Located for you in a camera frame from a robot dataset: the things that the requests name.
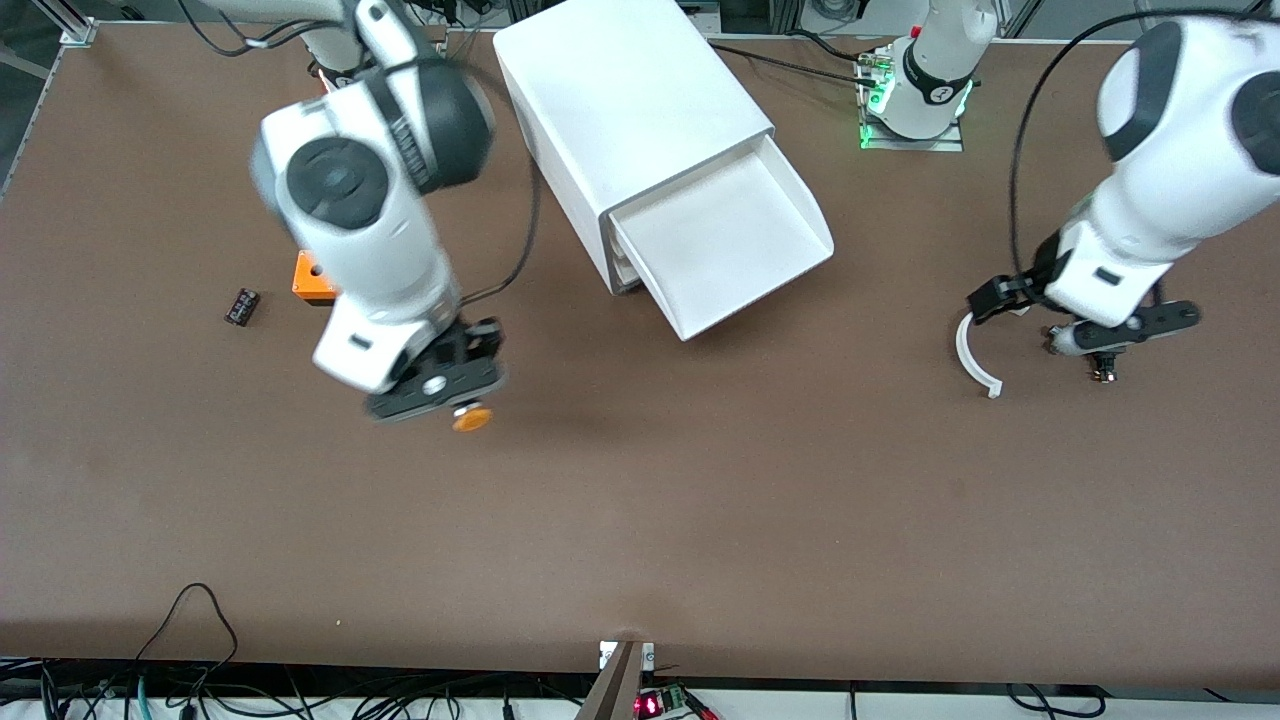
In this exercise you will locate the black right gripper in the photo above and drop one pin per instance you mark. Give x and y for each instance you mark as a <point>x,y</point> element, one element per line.
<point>489,337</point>

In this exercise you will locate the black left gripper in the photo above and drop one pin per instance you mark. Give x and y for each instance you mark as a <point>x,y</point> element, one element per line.
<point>1010,290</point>

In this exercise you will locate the orange push button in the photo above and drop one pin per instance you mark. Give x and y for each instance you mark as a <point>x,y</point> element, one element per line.
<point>471,419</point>

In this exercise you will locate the white drawer holding button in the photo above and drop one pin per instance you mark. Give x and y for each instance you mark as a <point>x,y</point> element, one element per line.
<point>740,230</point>

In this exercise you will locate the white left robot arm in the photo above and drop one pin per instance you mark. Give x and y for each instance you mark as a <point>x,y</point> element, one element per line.
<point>1180,150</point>

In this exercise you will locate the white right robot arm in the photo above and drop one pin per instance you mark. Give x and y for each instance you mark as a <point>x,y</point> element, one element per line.
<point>370,250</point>

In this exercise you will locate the white lowest drawer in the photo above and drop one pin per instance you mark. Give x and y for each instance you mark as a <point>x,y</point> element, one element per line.
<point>630,282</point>

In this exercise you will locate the white middle drawer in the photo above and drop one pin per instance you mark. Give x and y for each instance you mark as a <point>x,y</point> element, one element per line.
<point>626,260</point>

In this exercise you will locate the white drawer cabinet housing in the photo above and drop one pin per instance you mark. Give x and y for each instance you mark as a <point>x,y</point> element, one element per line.
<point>620,90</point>

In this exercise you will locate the white curved plastic arc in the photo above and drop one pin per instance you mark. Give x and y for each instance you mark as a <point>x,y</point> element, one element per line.
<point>962,355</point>

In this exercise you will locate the black part with brass contacts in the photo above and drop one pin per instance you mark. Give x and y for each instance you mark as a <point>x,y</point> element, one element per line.
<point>1104,370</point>

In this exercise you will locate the orange box with hole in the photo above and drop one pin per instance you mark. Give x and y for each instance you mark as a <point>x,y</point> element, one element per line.
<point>308,278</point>

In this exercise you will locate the small black terminal block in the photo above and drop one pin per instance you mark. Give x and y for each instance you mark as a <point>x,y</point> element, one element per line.
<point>242,306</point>

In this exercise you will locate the circuit board with red light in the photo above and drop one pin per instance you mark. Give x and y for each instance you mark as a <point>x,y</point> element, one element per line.
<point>660,703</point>

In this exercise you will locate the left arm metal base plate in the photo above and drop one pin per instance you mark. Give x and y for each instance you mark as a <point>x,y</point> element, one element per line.
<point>872,135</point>

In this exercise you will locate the metal camera post bracket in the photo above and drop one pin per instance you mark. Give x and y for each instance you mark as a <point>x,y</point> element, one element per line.
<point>615,680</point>

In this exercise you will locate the aluminium frame profile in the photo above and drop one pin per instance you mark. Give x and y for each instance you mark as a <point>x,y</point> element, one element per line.
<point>72,25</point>

